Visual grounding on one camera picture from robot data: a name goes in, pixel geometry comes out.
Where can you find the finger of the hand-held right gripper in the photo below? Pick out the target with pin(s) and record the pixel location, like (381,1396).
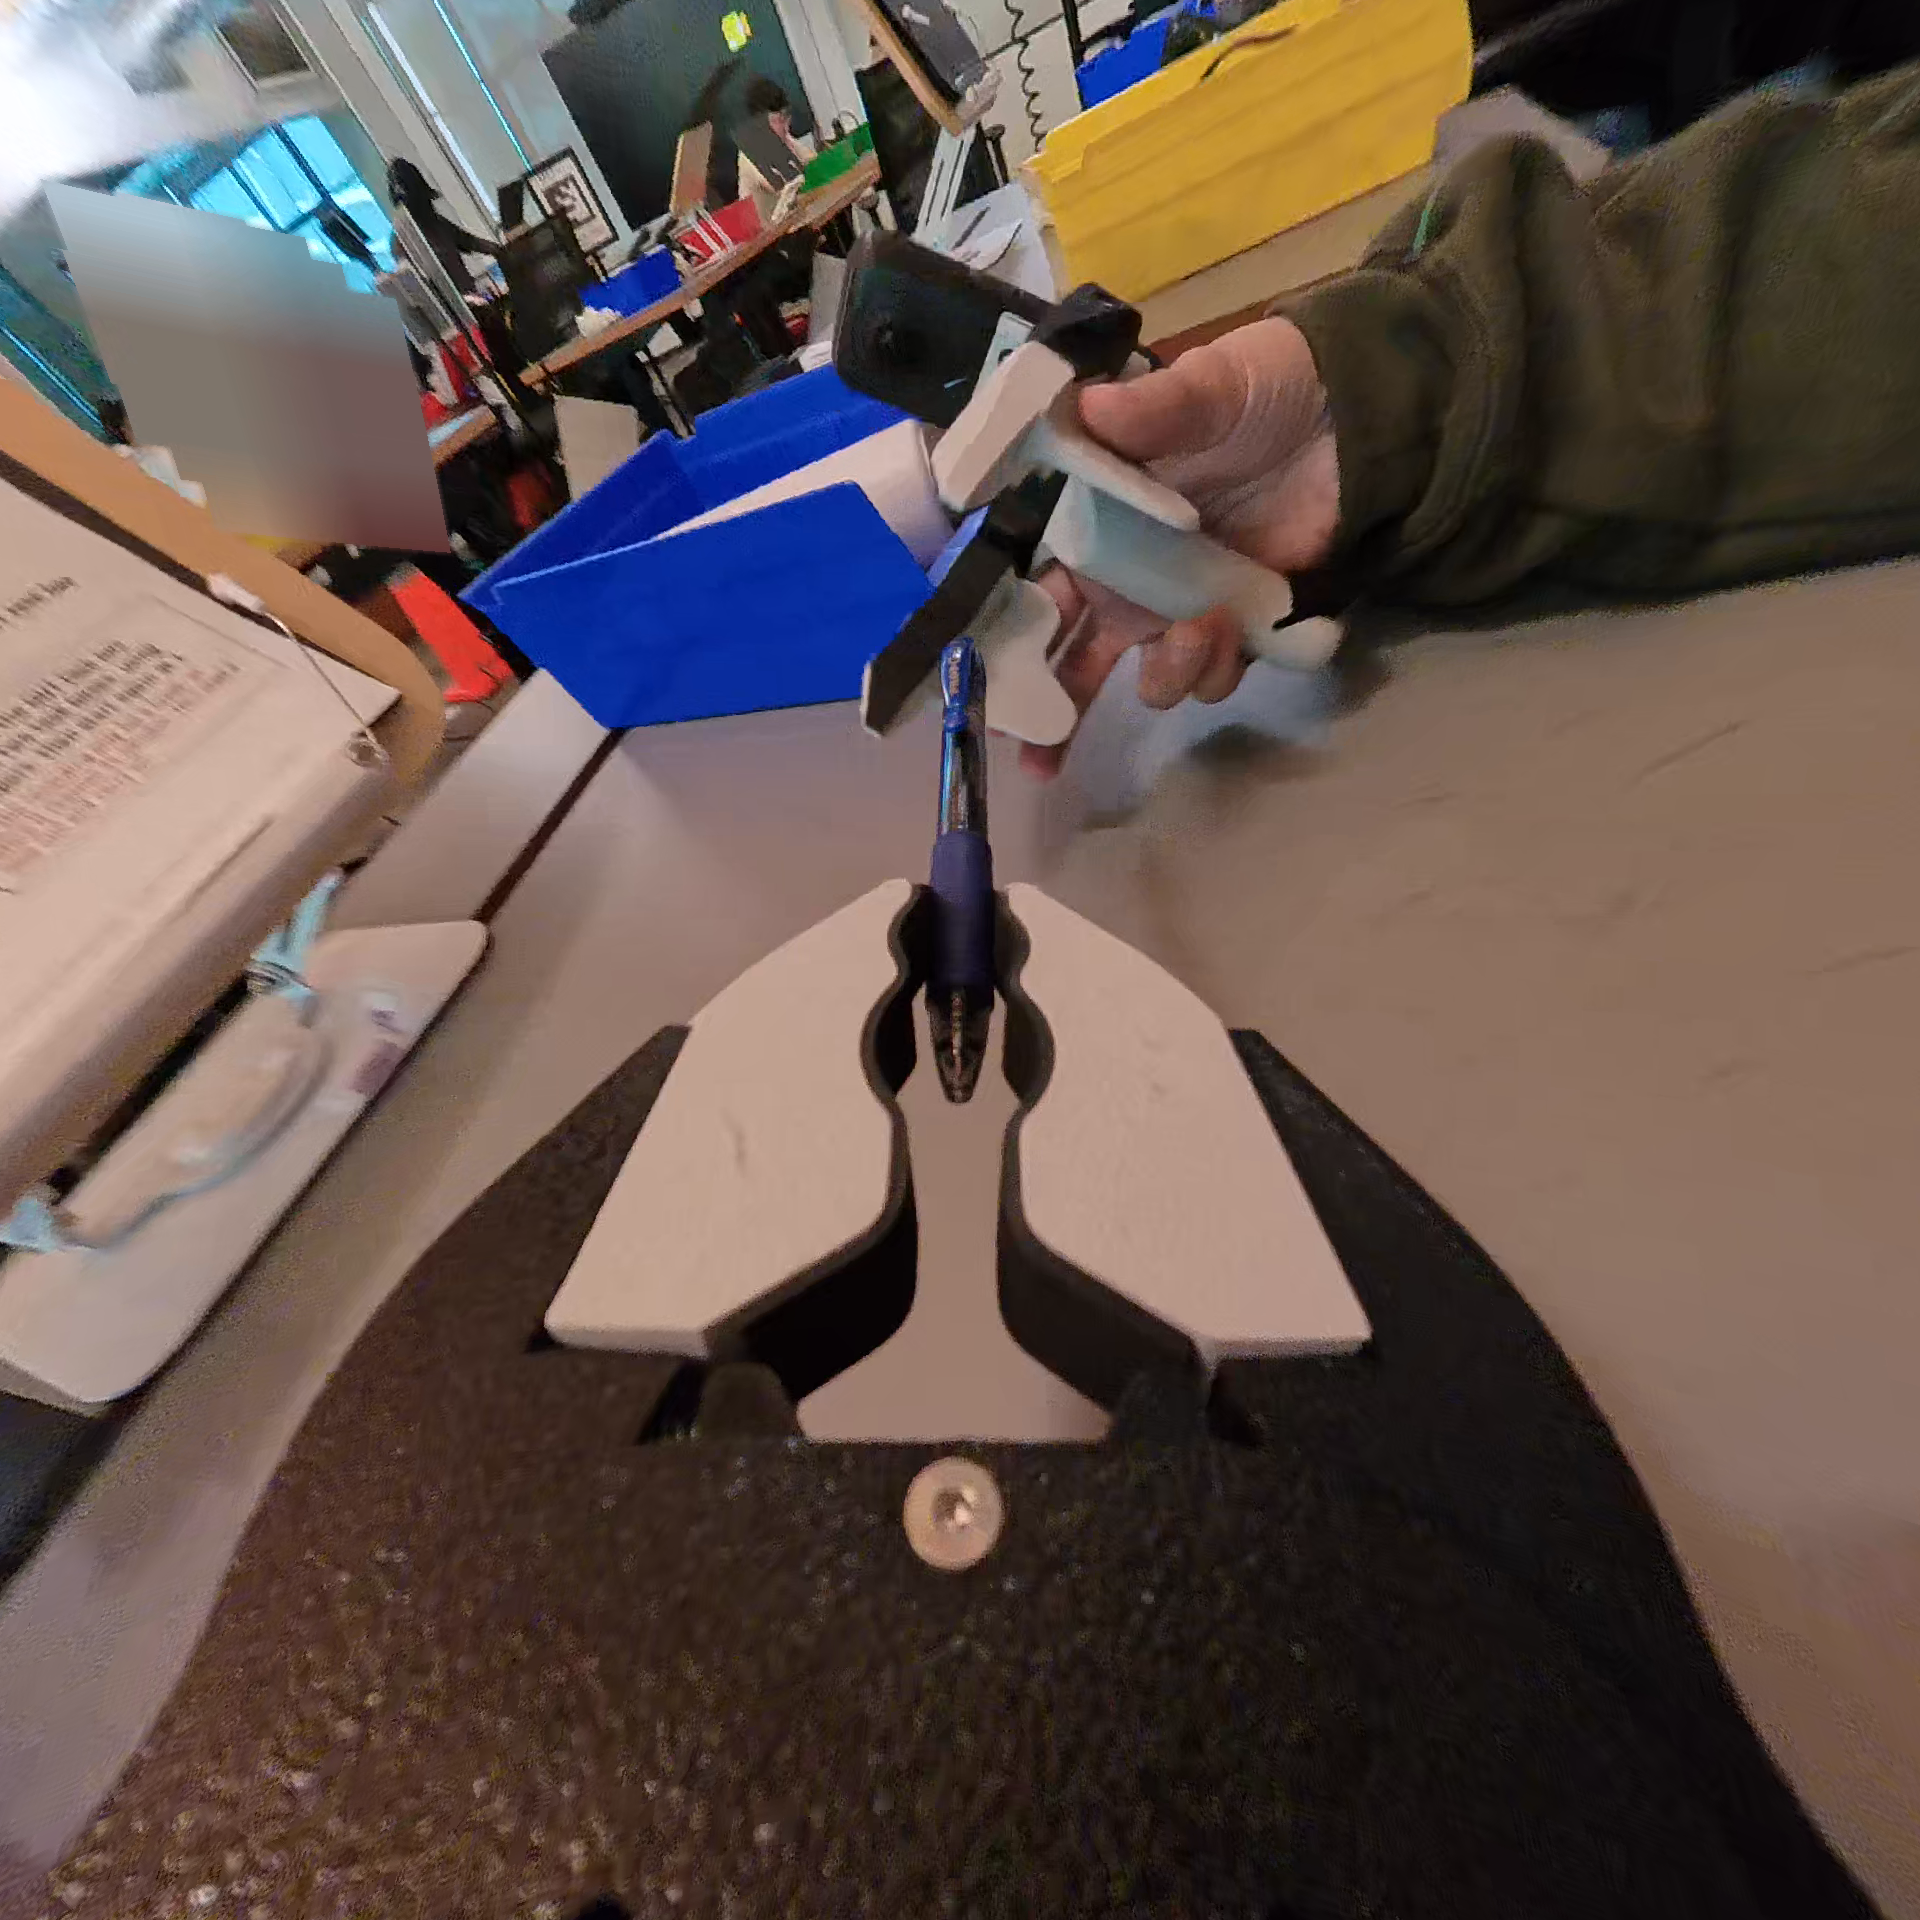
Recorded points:
(1036,675)
(1004,428)

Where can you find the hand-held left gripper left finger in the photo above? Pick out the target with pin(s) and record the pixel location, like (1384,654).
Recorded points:
(750,1171)

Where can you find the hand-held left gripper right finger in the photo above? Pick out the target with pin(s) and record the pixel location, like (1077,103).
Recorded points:
(1184,1184)

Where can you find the blue ballpoint pen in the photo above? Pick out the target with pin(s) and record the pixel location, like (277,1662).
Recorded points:
(960,914)

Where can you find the blue plastic bin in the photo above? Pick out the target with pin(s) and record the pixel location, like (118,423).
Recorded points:
(692,630)

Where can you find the person's right forearm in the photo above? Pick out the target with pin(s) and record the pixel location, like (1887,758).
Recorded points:
(1652,345)

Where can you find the orange red object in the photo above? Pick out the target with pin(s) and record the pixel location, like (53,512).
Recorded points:
(452,644)

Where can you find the person's right hand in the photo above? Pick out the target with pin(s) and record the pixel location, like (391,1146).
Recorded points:
(1245,435)

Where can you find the white paper roll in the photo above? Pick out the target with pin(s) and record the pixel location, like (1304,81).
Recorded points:
(839,481)

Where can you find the wooden top work desk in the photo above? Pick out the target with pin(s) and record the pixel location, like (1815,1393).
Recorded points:
(706,270)

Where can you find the small blue bin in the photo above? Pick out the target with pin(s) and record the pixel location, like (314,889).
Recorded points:
(629,283)

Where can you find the yellow plastic bin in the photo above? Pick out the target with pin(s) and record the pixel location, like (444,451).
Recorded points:
(1245,148)

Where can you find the large black screen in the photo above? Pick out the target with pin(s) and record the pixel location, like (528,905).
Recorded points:
(662,76)

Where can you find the framed fiducial marker sign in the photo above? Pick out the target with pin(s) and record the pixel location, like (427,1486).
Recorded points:
(572,202)

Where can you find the white document holder base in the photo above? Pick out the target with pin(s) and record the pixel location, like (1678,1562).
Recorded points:
(421,961)

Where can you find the instruction sheet on clipboard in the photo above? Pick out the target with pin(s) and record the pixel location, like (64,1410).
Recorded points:
(324,622)

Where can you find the printed instruction sheet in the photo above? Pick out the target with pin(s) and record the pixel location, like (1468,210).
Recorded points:
(120,720)

